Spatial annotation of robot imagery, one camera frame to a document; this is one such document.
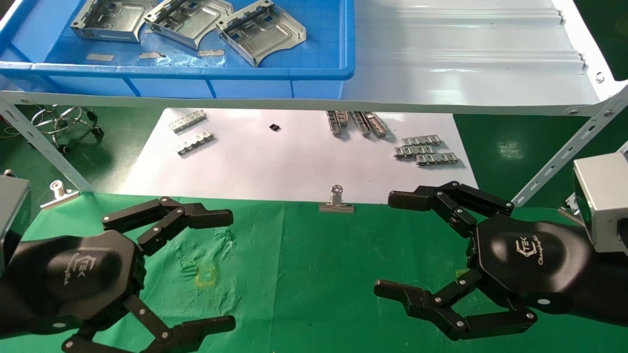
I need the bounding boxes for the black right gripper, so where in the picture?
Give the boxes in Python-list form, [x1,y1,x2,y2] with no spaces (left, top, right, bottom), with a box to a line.
[374,181,594,341]

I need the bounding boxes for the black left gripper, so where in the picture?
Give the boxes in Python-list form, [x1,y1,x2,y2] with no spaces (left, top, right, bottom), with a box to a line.
[7,229,236,353]

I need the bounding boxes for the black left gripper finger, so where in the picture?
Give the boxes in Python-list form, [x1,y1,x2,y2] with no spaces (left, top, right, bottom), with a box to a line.
[102,197,234,255]

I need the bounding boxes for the stamped sheet metal bracket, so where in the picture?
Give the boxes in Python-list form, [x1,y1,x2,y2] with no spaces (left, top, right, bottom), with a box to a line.
[216,0,307,68]
[70,0,158,43]
[143,0,235,50]

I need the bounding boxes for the small notched metal strip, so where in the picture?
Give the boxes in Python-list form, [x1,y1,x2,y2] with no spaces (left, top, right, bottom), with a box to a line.
[401,136,442,147]
[176,130,215,156]
[393,145,435,159]
[416,152,459,167]
[169,110,207,133]

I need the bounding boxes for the silver binder clip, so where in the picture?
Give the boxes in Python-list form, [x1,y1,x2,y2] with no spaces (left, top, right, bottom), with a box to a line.
[319,184,355,213]
[40,180,80,211]

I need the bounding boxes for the green cloth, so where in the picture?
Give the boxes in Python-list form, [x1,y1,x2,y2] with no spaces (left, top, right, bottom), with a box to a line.
[0,191,628,353]

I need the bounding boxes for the white paper sheet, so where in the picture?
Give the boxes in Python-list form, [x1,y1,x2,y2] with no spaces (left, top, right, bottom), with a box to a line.
[120,108,480,205]

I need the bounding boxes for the clear plastic film scrap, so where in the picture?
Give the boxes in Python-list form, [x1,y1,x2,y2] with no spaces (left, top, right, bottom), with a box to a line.
[167,54,226,67]

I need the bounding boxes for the perforated white angle strut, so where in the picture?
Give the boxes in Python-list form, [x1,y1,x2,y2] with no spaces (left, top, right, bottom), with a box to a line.
[0,96,94,193]
[505,86,628,207]

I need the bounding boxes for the chrome stool base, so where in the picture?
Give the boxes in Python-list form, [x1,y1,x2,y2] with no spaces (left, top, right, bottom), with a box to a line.
[30,105,104,152]

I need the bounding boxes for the white corrugated shelf sheet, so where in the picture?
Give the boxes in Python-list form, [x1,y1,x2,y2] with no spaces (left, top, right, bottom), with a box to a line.
[0,0,628,117]

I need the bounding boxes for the blue plastic bin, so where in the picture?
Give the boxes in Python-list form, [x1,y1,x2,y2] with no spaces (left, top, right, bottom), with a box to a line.
[0,0,355,99]

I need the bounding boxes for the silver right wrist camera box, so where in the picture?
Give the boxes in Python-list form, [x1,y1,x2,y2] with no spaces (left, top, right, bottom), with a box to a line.
[573,151,628,253]

